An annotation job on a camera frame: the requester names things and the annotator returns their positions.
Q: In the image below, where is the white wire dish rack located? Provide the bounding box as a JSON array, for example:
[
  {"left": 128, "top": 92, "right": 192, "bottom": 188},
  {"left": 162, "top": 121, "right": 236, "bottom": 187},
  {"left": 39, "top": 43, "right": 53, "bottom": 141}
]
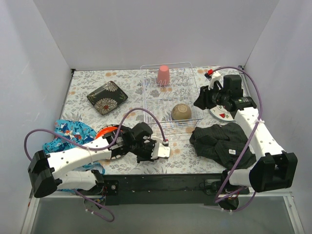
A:
[{"left": 140, "top": 62, "right": 204, "bottom": 129}]

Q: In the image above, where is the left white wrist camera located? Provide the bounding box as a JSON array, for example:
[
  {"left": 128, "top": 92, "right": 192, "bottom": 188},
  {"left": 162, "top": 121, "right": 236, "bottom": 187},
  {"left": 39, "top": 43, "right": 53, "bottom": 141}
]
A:
[{"left": 151, "top": 137, "right": 171, "bottom": 159}]

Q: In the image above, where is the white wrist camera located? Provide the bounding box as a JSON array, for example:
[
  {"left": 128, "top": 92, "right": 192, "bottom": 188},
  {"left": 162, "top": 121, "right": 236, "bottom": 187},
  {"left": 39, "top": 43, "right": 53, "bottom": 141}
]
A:
[
  {"left": 151, "top": 137, "right": 171, "bottom": 159},
  {"left": 204, "top": 69, "right": 223, "bottom": 90}
]

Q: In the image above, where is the black striped cloth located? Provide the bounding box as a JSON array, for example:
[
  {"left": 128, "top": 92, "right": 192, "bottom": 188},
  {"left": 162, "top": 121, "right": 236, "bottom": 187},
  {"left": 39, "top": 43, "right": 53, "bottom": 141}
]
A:
[{"left": 190, "top": 122, "right": 248, "bottom": 170}]

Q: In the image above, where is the strawberry pattern white plate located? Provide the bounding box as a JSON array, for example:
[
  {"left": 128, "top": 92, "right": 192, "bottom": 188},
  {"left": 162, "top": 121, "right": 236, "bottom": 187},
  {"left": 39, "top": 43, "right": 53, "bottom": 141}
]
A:
[{"left": 210, "top": 105, "right": 234, "bottom": 122}]

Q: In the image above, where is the orange round plate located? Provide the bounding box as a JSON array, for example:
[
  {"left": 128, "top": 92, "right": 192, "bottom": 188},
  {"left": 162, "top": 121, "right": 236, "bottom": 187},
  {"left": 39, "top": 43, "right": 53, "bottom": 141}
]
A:
[{"left": 95, "top": 125, "right": 118, "bottom": 139}]

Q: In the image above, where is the striped white round plate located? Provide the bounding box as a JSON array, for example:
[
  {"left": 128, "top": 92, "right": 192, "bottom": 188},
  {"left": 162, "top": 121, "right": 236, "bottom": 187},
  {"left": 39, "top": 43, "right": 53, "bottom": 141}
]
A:
[{"left": 101, "top": 148, "right": 129, "bottom": 161}]

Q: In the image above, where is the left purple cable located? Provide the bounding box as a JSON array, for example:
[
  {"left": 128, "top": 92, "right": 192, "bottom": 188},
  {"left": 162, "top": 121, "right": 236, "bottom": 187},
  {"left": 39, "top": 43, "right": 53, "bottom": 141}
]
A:
[{"left": 23, "top": 107, "right": 170, "bottom": 222}]

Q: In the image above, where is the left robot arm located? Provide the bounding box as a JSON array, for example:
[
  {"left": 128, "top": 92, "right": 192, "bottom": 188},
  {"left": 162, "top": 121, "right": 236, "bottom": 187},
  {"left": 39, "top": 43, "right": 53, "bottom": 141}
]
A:
[{"left": 28, "top": 122, "right": 160, "bottom": 198}]

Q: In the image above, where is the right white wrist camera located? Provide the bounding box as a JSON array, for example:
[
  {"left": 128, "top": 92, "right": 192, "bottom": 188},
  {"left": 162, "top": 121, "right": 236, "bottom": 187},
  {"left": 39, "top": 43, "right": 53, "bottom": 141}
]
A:
[{"left": 204, "top": 69, "right": 223, "bottom": 90}]

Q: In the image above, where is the pink plastic cup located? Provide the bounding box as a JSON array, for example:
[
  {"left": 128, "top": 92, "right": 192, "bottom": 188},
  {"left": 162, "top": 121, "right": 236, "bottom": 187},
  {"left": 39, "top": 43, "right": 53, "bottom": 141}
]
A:
[{"left": 156, "top": 65, "right": 170, "bottom": 87}]

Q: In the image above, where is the black floral square plate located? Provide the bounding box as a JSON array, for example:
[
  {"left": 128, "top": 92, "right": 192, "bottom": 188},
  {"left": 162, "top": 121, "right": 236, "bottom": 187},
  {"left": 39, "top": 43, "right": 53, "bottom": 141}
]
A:
[{"left": 87, "top": 81, "right": 128, "bottom": 115}]

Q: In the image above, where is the black base bar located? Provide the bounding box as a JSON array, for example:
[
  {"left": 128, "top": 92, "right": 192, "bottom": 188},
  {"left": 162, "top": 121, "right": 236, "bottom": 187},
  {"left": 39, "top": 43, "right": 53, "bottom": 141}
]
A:
[{"left": 73, "top": 173, "right": 278, "bottom": 207}]

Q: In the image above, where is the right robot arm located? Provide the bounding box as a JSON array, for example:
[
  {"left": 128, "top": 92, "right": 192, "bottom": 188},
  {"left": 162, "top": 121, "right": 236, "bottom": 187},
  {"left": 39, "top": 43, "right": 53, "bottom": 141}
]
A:
[{"left": 194, "top": 72, "right": 298, "bottom": 194}]

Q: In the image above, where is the beige bowl black inside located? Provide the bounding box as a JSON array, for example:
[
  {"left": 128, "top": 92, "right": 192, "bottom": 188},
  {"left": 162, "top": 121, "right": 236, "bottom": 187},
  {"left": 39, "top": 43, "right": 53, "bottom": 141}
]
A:
[{"left": 171, "top": 103, "right": 192, "bottom": 120}]

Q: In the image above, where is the blue patterned cloth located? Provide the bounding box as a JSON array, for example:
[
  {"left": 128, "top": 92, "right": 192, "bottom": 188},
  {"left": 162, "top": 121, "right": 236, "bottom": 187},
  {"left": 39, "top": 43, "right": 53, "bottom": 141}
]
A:
[{"left": 42, "top": 119, "right": 105, "bottom": 174}]

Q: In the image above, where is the floral tablecloth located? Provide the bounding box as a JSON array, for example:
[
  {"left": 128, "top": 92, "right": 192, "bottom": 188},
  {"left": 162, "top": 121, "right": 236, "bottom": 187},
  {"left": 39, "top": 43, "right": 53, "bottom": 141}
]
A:
[{"left": 61, "top": 65, "right": 224, "bottom": 175}]

